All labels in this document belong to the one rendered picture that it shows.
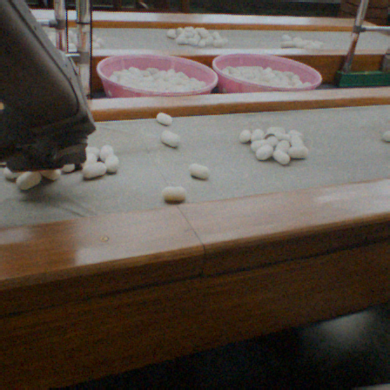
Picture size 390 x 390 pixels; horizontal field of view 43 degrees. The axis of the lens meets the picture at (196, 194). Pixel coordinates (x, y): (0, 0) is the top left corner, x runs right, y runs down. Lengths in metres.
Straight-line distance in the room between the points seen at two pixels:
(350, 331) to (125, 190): 1.11
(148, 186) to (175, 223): 0.13
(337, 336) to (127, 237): 1.15
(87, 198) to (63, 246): 0.14
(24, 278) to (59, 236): 0.07
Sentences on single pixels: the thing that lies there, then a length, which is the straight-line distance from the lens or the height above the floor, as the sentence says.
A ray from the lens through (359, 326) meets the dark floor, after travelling 1.70.
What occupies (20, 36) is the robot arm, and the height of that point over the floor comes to 1.03.
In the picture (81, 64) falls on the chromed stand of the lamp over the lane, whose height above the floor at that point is 0.83.
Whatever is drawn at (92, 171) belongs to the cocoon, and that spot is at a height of 0.76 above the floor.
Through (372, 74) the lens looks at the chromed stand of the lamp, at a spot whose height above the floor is 0.71.
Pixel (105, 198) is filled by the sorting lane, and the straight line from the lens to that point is 0.68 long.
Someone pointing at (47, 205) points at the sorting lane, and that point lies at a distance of 0.67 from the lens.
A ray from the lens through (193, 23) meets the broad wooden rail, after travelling 1.67.
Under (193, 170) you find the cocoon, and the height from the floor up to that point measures 0.75.
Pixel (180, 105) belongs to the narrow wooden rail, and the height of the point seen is 0.76.
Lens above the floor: 1.11
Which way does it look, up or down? 31 degrees down
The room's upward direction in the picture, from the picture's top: 7 degrees clockwise
